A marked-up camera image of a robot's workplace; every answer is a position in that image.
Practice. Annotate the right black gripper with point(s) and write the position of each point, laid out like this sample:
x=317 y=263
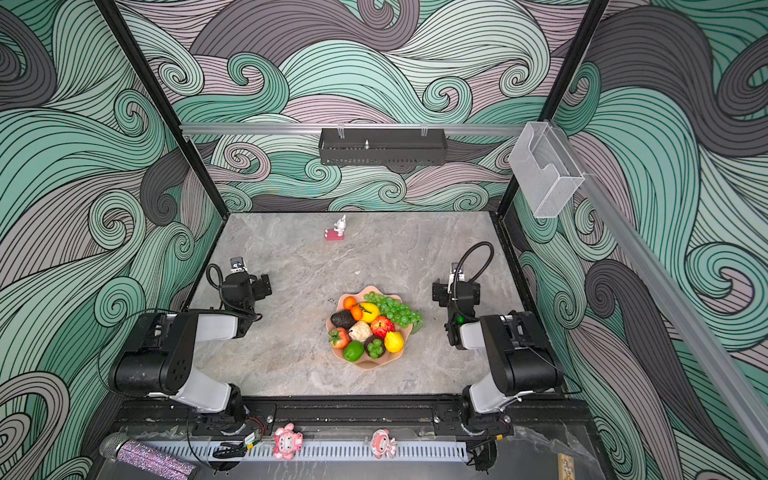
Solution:
x=441 y=293

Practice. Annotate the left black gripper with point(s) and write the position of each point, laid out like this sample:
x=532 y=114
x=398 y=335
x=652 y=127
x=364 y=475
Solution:
x=260 y=287

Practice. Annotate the green fake grape bunch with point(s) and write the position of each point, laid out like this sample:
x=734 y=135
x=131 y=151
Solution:
x=395 y=310

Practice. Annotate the small yellow fake pear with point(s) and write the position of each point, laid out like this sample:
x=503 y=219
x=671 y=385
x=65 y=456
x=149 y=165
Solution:
x=394 y=342

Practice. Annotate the red fake apple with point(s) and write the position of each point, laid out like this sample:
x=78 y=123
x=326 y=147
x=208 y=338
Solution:
x=381 y=326

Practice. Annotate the yellow fake lemon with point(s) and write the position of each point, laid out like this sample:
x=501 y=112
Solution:
x=370 y=312

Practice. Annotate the cream fake pear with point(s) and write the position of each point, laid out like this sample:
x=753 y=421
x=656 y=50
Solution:
x=361 y=331

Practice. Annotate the dark fake avocado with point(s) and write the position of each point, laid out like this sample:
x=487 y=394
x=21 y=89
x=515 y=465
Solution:
x=343 y=319

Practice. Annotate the red fake strawberry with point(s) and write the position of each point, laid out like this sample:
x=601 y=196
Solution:
x=339 y=338

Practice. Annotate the green fake lime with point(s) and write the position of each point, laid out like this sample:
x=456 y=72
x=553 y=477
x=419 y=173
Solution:
x=353 y=351

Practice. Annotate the dark purple fake mangosteen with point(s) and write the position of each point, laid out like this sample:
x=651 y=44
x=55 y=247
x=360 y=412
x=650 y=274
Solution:
x=375 y=347

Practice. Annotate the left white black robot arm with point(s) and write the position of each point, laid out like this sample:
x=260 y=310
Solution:
x=157 y=358

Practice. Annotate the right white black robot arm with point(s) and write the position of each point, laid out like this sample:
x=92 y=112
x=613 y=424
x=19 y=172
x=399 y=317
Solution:
x=517 y=351

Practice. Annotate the white rabbit figurine pink base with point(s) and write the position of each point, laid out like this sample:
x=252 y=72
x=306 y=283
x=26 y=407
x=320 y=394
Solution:
x=337 y=232

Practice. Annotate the pink cartoon figurine left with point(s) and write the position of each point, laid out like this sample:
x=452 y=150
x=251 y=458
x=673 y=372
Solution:
x=287 y=442

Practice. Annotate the pink cartoon figurine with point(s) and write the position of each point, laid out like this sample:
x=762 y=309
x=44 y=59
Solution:
x=383 y=445
x=287 y=442

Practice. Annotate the pink cartoon figurine right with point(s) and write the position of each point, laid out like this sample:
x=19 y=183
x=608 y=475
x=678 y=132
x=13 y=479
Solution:
x=383 y=445

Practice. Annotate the purple glitter cylinder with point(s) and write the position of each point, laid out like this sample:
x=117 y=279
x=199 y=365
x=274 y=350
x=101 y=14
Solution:
x=120 y=448

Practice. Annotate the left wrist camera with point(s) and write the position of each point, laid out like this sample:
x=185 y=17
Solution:
x=237 y=265

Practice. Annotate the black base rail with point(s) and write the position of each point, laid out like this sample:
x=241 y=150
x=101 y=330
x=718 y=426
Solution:
x=437 y=414

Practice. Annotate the clear acrylic wall box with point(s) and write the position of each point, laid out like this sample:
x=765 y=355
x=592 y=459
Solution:
x=545 y=166

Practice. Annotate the white slotted cable duct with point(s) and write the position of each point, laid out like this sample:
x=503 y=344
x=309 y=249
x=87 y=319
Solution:
x=331 y=451

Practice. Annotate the black perforated wall tray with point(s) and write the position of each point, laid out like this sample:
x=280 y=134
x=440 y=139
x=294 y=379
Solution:
x=397 y=147

